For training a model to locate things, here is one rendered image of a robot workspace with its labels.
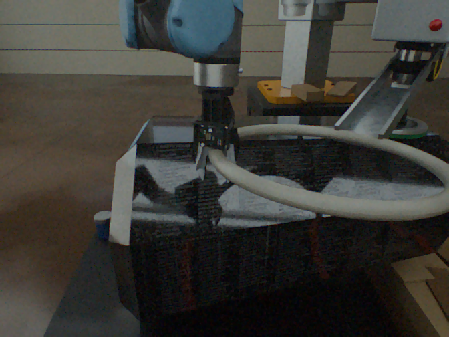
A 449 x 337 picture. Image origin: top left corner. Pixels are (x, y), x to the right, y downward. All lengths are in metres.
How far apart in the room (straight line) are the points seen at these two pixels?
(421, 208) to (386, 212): 0.05
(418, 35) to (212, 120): 0.75
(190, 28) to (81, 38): 7.50
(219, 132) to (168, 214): 0.44
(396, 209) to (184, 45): 0.36
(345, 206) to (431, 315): 1.00
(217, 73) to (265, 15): 6.52
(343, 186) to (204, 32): 0.80
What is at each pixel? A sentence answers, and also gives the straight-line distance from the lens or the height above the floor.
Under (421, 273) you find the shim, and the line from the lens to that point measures 1.58.
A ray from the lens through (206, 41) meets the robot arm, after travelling 0.42.
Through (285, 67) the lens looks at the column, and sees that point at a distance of 2.05.
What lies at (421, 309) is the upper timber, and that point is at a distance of 1.45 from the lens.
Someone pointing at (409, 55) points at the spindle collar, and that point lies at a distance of 1.26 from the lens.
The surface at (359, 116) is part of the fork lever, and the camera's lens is 1.04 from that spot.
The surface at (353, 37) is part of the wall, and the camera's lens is 7.44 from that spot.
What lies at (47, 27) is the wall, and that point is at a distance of 8.20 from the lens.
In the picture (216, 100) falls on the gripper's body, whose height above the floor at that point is 1.03.
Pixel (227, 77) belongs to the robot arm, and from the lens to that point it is 0.61.
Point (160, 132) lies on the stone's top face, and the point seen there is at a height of 0.80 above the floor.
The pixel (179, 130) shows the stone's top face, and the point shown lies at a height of 0.80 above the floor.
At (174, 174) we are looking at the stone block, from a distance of 1.02.
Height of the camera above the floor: 1.18
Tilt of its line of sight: 26 degrees down
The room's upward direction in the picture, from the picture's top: straight up
